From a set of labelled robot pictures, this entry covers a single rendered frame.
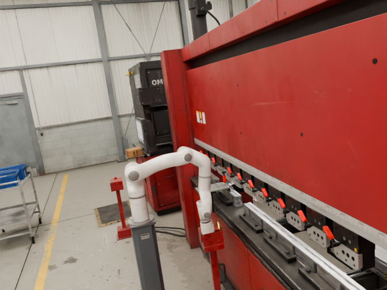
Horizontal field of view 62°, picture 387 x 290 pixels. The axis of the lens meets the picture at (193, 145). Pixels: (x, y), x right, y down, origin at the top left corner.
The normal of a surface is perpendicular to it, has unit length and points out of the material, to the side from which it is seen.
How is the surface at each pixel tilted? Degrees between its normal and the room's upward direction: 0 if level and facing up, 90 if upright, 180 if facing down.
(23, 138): 90
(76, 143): 90
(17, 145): 90
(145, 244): 90
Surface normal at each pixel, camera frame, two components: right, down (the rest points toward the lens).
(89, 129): 0.31, 0.14
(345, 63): -0.96, 0.17
